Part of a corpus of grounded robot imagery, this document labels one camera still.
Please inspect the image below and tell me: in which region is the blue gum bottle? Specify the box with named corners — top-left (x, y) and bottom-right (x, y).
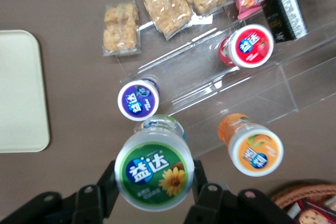
top-left (117, 75), bottom-right (161, 122)

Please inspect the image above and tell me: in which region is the clear acrylic tiered stand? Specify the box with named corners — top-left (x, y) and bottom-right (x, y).
top-left (118, 0), bottom-right (336, 158)

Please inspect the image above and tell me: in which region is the red gum bottle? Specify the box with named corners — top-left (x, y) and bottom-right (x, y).
top-left (218, 23), bottom-right (275, 69)

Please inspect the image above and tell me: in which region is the red cookie box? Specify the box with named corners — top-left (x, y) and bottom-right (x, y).
top-left (287, 198), bottom-right (336, 224)

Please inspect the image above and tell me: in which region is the small black box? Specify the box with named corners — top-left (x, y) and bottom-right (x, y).
top-left (262, 0), bottom-right (309, 44)

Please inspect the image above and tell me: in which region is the beige serving tray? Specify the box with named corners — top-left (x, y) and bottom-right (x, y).
top-left (0, 29), bottom-right (51, 154)

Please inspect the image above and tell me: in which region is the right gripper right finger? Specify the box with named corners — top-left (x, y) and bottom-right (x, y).
top-left (183, 159), bottom-right (237, 224)

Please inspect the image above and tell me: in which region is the green gum bottle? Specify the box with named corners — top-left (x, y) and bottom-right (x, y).
top-left (113, 114), bottom-right (196, 212)

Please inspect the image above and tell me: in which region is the brown wicker basket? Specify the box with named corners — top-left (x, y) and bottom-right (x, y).
top-left (270, 184), bottom-right (336, 224)

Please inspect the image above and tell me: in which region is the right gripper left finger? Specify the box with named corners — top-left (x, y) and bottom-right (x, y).
top-left (75, 159), bottom-right (120, 220)

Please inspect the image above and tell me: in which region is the orange gum bottle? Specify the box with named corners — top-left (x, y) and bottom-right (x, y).
top-left (217, 113), bottom-right (285, 178)

